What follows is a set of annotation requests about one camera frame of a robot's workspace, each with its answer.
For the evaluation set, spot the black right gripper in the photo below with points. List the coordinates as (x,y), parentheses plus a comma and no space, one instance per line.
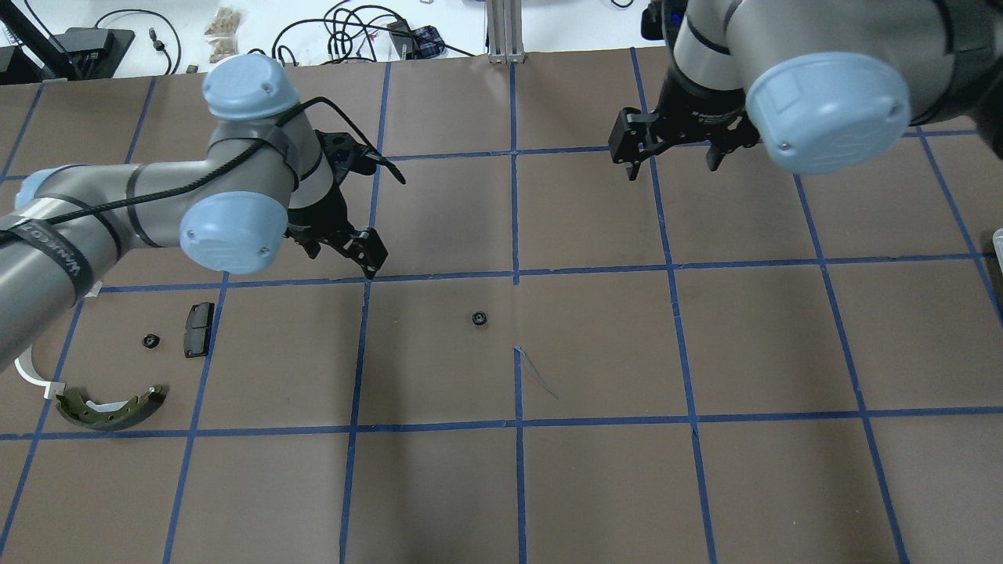
(700,111)

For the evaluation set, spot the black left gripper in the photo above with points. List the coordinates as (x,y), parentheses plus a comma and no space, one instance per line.
(327,210)

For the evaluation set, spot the small black bearing gear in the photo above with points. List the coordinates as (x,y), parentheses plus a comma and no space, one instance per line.
(151,341)

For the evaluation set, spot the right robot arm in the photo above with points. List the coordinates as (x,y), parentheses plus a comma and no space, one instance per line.
(821,84)

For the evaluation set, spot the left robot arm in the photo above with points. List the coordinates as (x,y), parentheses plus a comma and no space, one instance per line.
(267,176)

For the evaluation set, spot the dark grey brake pad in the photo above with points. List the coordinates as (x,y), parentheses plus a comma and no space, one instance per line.
(198,330)

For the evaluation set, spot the olive metal brake shoe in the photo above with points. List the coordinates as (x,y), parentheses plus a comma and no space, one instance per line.
(80,410)

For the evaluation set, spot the black monitor stand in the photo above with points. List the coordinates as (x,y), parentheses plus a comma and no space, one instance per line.
(36,54)

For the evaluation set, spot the white curved plastic strip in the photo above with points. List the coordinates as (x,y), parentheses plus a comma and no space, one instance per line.
(24,365)

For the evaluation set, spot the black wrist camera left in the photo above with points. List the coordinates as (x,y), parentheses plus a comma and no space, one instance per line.
(347,156)

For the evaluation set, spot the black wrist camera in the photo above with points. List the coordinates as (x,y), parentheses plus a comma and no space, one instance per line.
(347,156)
(661,21)

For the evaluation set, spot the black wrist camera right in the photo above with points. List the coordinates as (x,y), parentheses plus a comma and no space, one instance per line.
(661,21)

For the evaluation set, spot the aluminium frame post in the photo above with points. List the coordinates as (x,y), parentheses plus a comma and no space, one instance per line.
(505,32)

